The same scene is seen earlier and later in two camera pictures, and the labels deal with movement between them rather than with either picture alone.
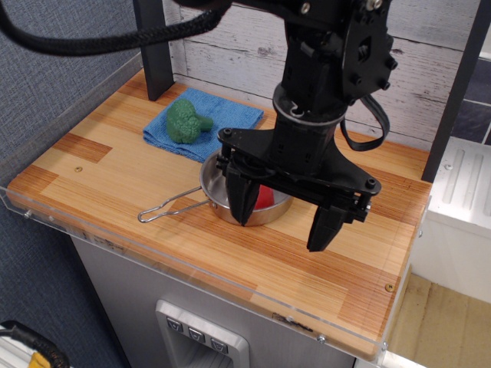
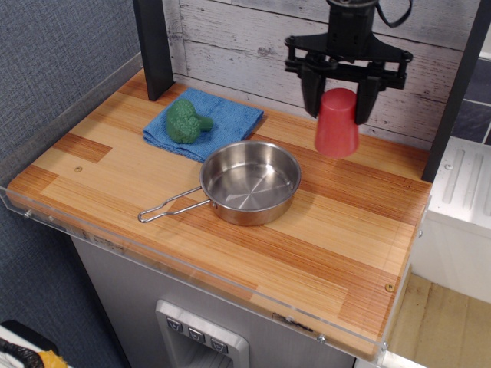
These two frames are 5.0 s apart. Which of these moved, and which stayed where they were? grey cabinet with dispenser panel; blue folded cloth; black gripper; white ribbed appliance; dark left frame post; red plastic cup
Moved: red plastic cup; black gripper
Stayed: dark left frame post; grey cabinet with dispenser panel; blue folded cloth; white ribbed appliance
